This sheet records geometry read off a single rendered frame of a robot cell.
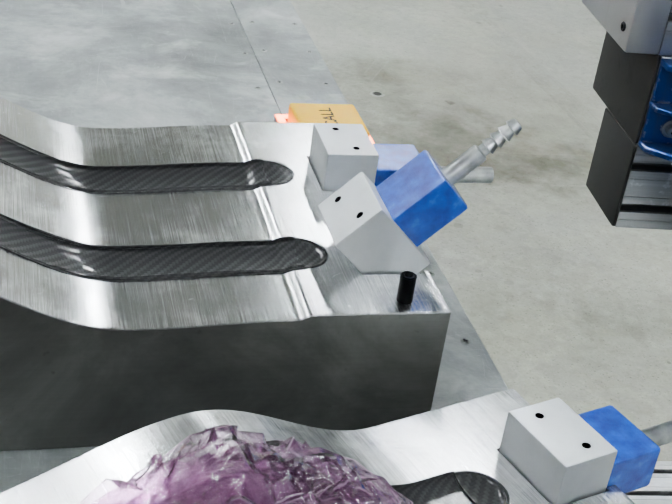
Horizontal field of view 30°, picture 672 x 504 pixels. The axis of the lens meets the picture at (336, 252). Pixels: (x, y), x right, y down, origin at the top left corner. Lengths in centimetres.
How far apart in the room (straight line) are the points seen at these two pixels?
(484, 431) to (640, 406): 161
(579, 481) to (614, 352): 177
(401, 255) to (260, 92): 49
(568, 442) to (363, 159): 27
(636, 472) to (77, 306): 32
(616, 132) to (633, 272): 148
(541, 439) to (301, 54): 73
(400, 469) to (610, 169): 65
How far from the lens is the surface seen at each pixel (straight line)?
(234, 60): 129
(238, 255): 79
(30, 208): 79
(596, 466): 68
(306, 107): 111
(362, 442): 69
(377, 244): 76
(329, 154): 85
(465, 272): 258
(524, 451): 69
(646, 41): 118
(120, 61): 127
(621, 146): 125
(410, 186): 77
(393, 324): 74
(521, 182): 300
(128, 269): 77
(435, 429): 71
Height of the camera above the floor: 128
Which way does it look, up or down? 30 degrees down
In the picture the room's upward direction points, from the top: 8 degrees clockwise
